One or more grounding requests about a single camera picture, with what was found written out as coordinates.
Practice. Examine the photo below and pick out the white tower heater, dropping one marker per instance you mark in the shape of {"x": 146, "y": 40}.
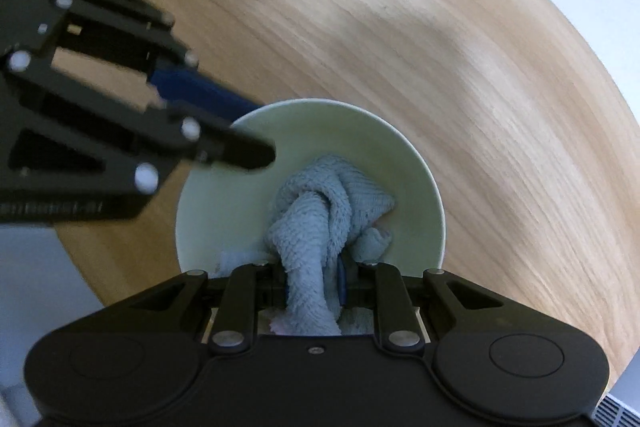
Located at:
{"x": 617, "y": 402}

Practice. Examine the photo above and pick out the grey and pink cloth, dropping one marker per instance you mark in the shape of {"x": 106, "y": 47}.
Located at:
{"x": 312, "y": 227}

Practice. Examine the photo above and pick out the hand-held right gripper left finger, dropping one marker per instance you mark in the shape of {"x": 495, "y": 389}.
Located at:
{"x": 240, "y": 302}

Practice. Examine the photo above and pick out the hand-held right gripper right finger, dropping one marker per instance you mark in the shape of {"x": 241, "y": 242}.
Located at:
{"x": 342, "y": 281}

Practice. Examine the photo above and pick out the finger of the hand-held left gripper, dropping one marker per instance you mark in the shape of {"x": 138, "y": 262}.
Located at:
{"x": 225, "y": 142}
{"x": 200, "y": 89}

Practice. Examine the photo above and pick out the pale yellow bowl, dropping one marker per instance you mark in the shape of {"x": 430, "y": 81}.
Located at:
{"x": 240, "y": 207}

